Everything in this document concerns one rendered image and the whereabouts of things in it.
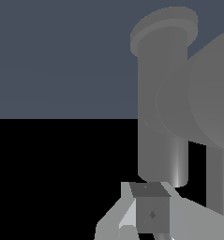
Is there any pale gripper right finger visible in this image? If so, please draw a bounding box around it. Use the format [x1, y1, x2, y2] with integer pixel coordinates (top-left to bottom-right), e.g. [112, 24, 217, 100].
[144, 181, 224, 240]

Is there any thin grey faucet pipe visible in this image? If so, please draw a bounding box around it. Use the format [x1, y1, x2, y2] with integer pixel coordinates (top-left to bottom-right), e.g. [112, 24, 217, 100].
[205, 144, 224, 218]

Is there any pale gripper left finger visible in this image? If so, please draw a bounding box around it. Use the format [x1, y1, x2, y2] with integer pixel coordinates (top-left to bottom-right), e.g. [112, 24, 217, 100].
[94, 181, 154, 240]

